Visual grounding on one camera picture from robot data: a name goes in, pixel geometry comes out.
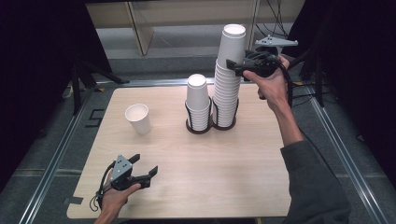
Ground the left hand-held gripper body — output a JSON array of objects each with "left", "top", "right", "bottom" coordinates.
[{"left": 108, "top": 154, "right": 152, "bottom": 191}]

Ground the hand-held gripper cable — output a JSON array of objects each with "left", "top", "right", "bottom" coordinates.
[
  {"left": 89, "top": 161, "right": 117, "bottom": 213},
  {"left": 273, "top": 59, "right": 294, "bottom": 108}
]

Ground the single white paper cup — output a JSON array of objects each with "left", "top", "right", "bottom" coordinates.
[{"left": 124, "top": 103, "right": 153, "bottom": 136}]

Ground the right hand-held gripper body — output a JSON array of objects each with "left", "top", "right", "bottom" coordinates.
[{"left": 245, "top": 35, "right": 299, "bottom": 78}]

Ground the aluminium floor rail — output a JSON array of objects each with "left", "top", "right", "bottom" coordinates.
[
  {"left": 18, "top": 88, "right": 98, "bottom": 224},
  {"left": 94, "top": 76, "right": 302, "bottom": 89},
  {"left": 304, "top": 85, "right": 390, "bottom": 224}
]

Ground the dark curtain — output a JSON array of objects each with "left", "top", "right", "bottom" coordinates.
[
  {"left": 280, "top": 0, "right": 396, "bottom": 183},
  {"left": 0, "top": 0, "right": 114, "bottom": 194}
]

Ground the right hand-held gripper cable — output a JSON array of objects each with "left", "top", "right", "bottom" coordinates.
[{"left": 273, "top": 59, "right": 294, "bottom": 108}]

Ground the beige wooden shelf unit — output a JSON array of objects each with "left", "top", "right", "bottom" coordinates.
[{"left": 86, "top": 0, "right": 262, "bottom": 57}]

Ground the tall stack of paper cups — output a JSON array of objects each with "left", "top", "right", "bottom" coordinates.
[{"left": 211, "top": 23, "right": 247, "bottom": 129}]

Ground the black metal stand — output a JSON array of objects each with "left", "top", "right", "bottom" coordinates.
[
  {"left": 70, "top": 59, "right": 131, "bottom": 116},
  {"left": 289, "top": 46, "right": 325, "bottom": 108}
]

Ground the black double cup holder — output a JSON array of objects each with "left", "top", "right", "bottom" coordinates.
[{"left": 184, "top": 96, "right": 240, "bottom": 135}]

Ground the black floor cable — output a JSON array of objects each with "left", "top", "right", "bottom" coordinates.
[{"left": 292, "top": 83, "right": 340, "bottom": 181}]

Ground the short stack of paper cups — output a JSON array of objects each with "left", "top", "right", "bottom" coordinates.
[{"left": 184, "top": 73, "right": 213, "bottom": 132}]

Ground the bundle of hanging cables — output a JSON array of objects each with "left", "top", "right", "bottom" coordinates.
[{"left": 254, "top": 0, "right": 290, "bottom": 40}]

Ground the left hand-held gripper cable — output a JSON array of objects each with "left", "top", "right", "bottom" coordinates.
[{"left": 89, "top": 161, "right": 117, "bottom": 213}]

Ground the person's left hand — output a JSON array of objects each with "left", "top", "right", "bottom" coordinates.
[{"left": 99, "top": 183, "right": 142, "bottom": 217}]

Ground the person's right hand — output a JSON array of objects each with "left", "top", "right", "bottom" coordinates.
[{"left": 242, "top": 55, "right": 291, "bottom": 113}]

